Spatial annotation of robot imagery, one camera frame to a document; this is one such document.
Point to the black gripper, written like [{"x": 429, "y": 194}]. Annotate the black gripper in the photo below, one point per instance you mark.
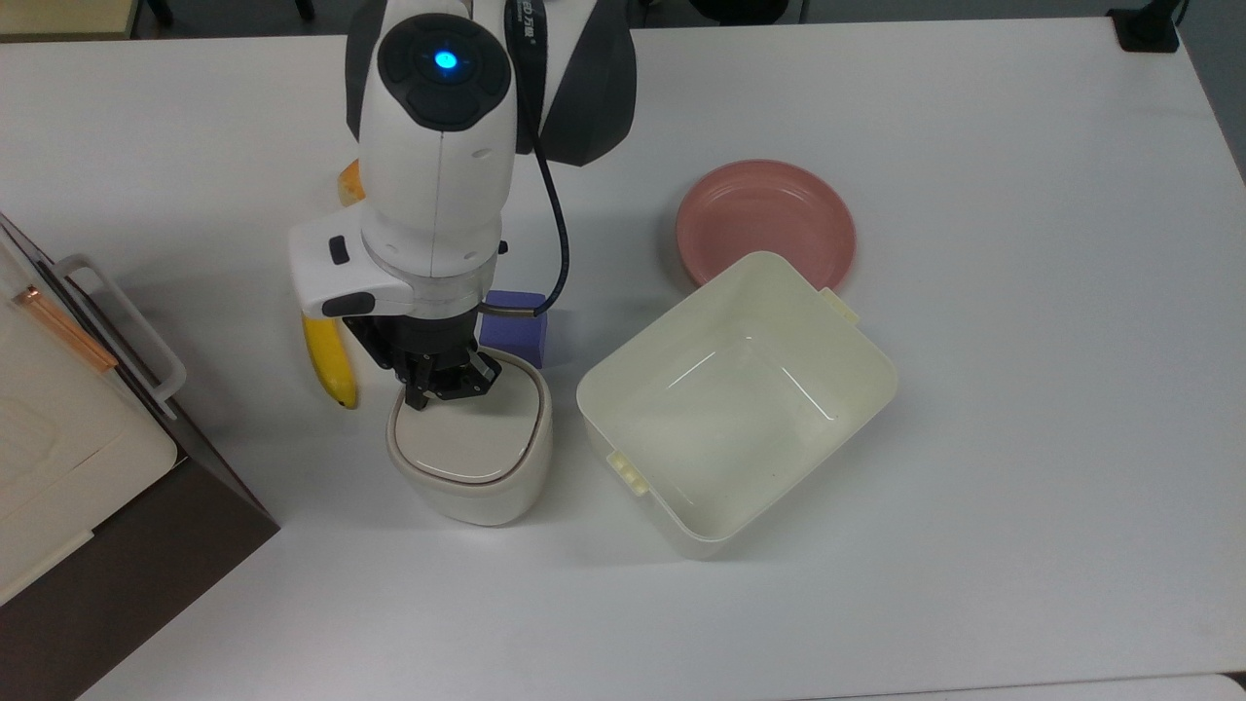
[{"x": 419, "y": 341}]

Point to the cream trash can lid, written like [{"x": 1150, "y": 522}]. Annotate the cream trash can lid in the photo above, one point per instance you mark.
[{"x": 467, "y": 443}]

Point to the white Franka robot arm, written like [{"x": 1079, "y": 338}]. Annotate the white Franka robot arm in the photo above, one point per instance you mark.
[{"x": 438, "y": 166}]

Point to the cream trash can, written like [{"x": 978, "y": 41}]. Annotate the cream trash can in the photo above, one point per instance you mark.
[{"x": 477, "y": 498}]

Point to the purple cube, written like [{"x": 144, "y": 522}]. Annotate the purple cube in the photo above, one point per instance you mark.
[{"x": 516, "y": 336}]

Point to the yellow banana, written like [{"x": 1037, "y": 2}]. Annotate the yellow banana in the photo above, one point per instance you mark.
[{"x": 331, "y": 365}]

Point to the bread roll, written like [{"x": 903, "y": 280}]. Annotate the bread roll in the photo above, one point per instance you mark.
[{"x": 349, "y": 185}]

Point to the cream plastic storage box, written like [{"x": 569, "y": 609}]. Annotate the cream plastic storage box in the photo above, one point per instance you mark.
[{"x": 740, "y": 419}]

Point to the pink plate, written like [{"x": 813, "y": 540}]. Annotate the pink plate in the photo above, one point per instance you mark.
[{"x": 764, "y": 214}]

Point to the cream toy appliance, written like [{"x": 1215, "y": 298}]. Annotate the cream toy appliance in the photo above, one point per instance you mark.
[{"x": 58, "y": 448}]

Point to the black table clamp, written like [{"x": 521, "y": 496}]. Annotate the black table clamp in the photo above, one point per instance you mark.
[{"x": 1147, "y": 27}]

